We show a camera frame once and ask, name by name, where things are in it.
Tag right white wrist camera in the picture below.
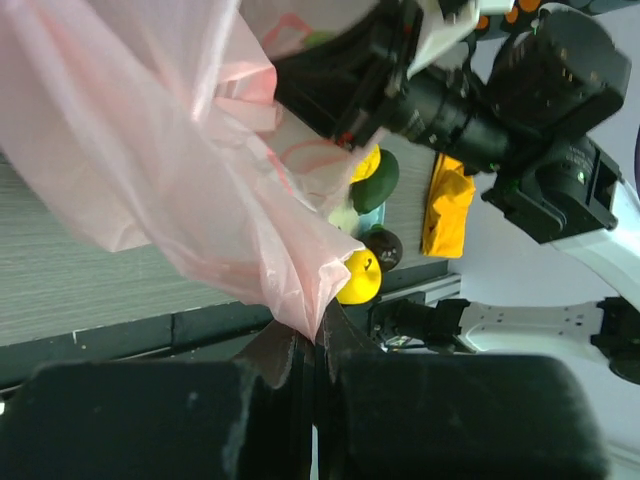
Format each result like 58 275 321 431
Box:
407 0 514 78

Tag fake yellow pear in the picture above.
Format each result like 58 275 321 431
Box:
350 144 381 184

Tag fake mangosteen green leaves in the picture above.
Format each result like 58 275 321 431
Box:
360 227 404 272

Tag pink plastic bag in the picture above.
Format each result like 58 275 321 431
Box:
0 0 366 344

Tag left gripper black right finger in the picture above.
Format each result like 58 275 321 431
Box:
315 300 610 479

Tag fake orange fruit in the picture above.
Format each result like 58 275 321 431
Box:
336 249 382 305

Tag cream and blue plate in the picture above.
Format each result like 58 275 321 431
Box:
328 198 386 238

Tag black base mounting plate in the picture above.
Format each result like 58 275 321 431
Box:
0 259 461 396

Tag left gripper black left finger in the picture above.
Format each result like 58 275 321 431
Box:
1 323 300 479

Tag orange folded cloth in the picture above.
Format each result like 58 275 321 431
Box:
421 153 476 259

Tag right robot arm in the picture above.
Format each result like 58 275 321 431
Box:
274 1 639 383

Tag fake green avocado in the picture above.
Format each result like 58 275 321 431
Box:
350 149 399 215
303 31 336 48

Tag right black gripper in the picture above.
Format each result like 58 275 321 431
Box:
274 1 424 150

